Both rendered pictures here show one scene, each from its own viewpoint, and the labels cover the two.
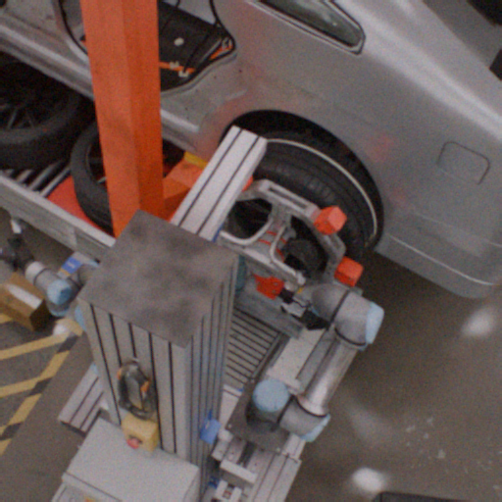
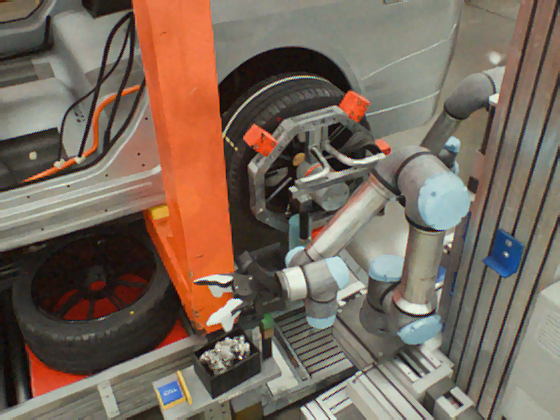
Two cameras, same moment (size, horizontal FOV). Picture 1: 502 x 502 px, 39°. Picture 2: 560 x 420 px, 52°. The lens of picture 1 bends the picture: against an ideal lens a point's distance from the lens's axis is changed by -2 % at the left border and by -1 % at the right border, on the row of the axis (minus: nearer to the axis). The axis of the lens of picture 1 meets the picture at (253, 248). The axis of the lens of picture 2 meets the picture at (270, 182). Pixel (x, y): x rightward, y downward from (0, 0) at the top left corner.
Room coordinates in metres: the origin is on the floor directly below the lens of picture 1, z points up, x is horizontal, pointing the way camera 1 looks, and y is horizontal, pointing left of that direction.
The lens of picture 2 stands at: (0.53, 1.44, 2.21)
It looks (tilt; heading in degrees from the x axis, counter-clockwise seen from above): 36 degrees down; 311
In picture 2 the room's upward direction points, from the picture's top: 2 degrees counter-clockwise
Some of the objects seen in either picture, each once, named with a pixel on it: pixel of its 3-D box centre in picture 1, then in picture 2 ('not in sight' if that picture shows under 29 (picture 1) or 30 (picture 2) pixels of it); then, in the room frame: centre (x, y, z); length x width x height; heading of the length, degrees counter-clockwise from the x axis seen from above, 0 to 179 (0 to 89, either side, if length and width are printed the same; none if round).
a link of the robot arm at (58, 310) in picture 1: (61, 297); (318, 300); (1.09, 0.63, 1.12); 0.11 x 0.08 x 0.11; 148
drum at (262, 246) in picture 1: (271, 248); (321, 183); (1.58, -0.07, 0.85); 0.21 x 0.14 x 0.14; 156
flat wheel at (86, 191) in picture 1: (137, 171); (100, 293); (2.21, 0.64, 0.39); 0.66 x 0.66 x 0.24
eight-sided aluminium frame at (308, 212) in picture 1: (279, 236); (313, 173); (1.64, -0.10, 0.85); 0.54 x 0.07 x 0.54; 66
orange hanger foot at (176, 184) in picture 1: (183, 178); (177, 228); (1.98, 0.36, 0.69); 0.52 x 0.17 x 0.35; 156
